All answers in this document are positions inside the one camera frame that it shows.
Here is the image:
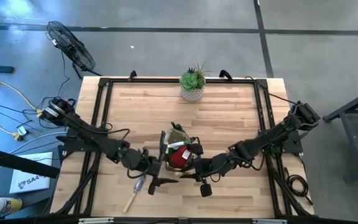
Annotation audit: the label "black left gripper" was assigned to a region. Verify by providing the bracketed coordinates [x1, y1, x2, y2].
[126, 130, 179, 196]

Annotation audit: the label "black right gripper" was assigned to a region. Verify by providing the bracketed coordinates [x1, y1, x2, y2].
[179, 142, 232, 197]

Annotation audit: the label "red gardening glove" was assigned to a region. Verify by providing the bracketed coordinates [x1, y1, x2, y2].
[168, 144, 194, 170]

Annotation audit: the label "clear mesh tool bag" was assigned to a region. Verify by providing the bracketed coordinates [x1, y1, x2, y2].
[161, 121, 200, 172]

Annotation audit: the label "black pruning shears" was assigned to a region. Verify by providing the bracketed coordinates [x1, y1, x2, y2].
[170, 121, 186, 133]

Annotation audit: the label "wooden-handled garden trowel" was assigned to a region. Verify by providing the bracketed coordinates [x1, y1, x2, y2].
[122, 175, 145, 215]

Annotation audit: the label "succulent in white pot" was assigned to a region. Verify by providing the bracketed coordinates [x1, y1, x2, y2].
[178, 60, 213, 103]

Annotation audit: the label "white printed cardboard box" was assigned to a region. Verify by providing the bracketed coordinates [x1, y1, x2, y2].
[9, 151, 54, 194]

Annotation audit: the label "black floor fan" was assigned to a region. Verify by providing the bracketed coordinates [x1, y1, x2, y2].
[45, 20, 103, 80]

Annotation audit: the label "yellow and white can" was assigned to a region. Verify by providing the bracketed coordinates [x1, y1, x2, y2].
[0, 197, 23, 215]

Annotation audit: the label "dark metal side table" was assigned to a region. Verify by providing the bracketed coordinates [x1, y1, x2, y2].
[323, 85, 358, 183]

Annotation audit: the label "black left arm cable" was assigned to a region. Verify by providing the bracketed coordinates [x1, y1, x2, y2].
[103, 123, 152, 180]

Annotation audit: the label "silver table bracket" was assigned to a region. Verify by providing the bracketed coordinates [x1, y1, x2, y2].
[252, 218, 288, 224]
[78, 217, 114, 224]

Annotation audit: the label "black aluminium table frame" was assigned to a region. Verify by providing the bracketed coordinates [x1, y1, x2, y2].
[51, 77, 313, 218]

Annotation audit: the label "coiled black cable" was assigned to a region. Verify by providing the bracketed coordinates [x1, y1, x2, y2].
[283, 166, 314, 206]

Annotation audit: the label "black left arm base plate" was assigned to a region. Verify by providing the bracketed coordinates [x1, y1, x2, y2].
[56, 127, 108, 153]

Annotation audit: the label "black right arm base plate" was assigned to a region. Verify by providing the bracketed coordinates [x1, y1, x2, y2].
[258, 129, 304, 154]

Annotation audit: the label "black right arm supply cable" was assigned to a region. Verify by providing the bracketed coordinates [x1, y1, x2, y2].
[244, 75, 293, 103]

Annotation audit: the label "white floor cable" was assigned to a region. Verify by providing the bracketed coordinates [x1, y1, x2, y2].
[9, 131, 68, 156]

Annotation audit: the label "yellow extension cable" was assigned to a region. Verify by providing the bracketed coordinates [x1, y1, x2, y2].
[0, 60, 48, 141]

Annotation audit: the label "black fan power cable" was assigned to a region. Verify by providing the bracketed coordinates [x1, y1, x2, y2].
[20, 51, 77, 130]

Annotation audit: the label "black desk frame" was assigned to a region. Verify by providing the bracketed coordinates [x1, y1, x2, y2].
[0, 145, 61, 180]

